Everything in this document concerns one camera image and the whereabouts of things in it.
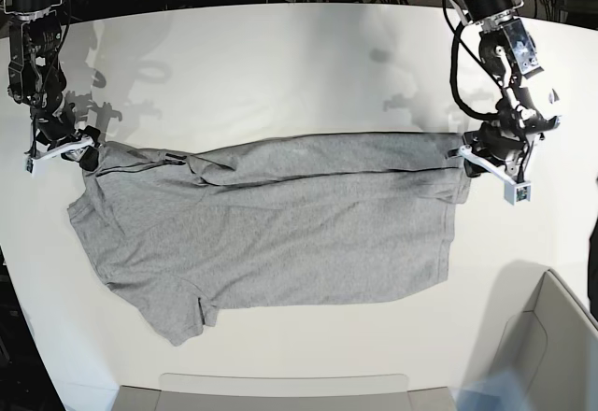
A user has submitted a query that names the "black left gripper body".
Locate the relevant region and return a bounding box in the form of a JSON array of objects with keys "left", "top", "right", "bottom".
[{"left": 474, "top": 98, "right": 560, "bottom": 177}]

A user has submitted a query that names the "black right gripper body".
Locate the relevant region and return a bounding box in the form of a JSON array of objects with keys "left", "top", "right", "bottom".
[{"left": 30, "top": 102, "right": 89, "bottom": 149}]

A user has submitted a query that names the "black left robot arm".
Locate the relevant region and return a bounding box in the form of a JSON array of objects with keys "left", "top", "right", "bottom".
[{"left": 442, "top": 0, "right": 560, "bottom": 184}]

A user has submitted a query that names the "grey T-shirt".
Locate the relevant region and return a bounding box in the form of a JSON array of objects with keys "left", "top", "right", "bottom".
[{"left": 68, "top": 133, "right": 469, "bottom": 346}]

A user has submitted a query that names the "grey cardboard box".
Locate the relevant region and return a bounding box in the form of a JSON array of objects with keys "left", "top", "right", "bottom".
[{"left": 500, "top": 270, "right": 597, "bottom": 410}]

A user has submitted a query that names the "grey plastic tray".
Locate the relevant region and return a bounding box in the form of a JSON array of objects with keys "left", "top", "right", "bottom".
[{"left": 112, "top": 373, "right": 456, "bottom": 410}]

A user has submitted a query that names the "blue transparent bag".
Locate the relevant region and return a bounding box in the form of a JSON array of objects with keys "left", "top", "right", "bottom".
[{"left": 452, "top": 368, "right": 534, "bottom": 411}]

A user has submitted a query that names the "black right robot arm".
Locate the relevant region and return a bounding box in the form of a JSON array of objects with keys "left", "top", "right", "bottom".
[{"left": 1, "top": 0, "right": 100, "bottom": 173}]

